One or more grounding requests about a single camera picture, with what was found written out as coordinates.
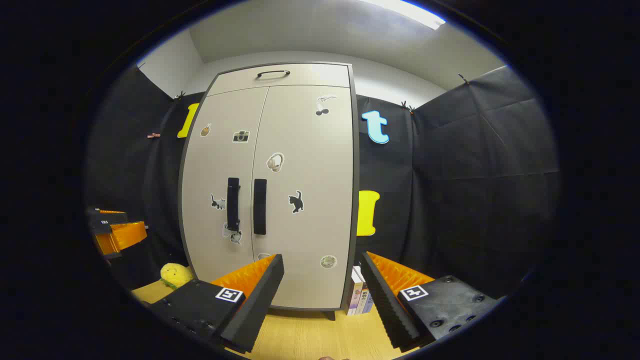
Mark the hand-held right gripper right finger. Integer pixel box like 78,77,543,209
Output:
361,251,501,353

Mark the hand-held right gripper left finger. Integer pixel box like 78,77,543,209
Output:
150,253,285,354

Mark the black door handle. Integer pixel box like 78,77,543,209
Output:
253,178,268,236
226,177,241,232

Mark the grey cabinet door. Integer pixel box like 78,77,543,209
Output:
181,86,270,283
250,85,357,310

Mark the grey double-door shoe cabinet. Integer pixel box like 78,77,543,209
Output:
178,62,361,321

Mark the grey cabinet drawer front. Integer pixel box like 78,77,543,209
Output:
206,64,351,97

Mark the purple book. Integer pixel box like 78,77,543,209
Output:
358,286,375,315

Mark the white printed box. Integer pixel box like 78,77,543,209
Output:
346,266,364,316

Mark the yellow plush toy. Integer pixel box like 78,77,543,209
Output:
160,263,195,291

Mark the black backdrop cloth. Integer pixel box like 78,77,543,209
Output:
85,65,561,301

